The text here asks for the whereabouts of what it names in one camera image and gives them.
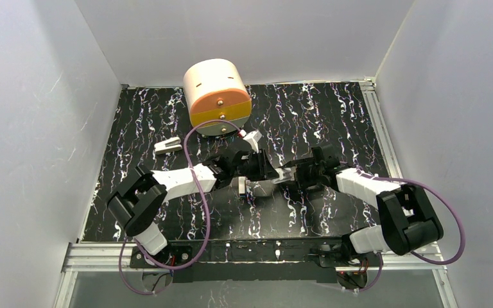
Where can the white remote battery cover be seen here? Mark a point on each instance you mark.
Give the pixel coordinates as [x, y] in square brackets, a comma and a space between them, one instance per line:
[242, 186]

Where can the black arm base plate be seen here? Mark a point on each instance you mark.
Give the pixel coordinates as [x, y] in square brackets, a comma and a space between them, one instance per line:
[322, 259]

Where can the white remote control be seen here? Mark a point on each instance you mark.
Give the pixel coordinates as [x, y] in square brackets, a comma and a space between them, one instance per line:
[262, 189]

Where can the aluminium frame rail front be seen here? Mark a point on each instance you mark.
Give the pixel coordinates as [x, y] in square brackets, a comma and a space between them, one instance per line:
[94, 257]

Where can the white stapler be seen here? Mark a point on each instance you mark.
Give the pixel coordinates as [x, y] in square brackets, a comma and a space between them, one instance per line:
[168, 146]

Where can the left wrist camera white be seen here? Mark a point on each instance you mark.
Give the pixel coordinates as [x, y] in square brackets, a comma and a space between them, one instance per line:
[253, 138]

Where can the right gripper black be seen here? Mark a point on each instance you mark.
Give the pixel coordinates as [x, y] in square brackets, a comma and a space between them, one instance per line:
[300, 172]

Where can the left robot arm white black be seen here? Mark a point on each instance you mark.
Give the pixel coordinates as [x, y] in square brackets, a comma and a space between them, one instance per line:
[135, 202]

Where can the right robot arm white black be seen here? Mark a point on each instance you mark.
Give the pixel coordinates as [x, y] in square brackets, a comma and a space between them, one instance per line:
[407, 218]

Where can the aluminium frame rail right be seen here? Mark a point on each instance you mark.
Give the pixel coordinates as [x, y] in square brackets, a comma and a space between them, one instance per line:
[368, 90]

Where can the round pastel drawer box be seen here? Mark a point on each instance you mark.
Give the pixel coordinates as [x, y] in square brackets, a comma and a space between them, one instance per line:
[217, 99]

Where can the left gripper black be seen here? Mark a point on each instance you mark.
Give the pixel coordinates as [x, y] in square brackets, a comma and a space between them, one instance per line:
[262, 165]

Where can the black marble pattern mat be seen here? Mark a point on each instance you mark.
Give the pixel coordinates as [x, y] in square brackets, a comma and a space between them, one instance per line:
[151, 127]

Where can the aluminium frame rail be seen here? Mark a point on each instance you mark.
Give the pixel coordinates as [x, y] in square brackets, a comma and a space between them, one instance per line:
[368, 90]
[94, 257]

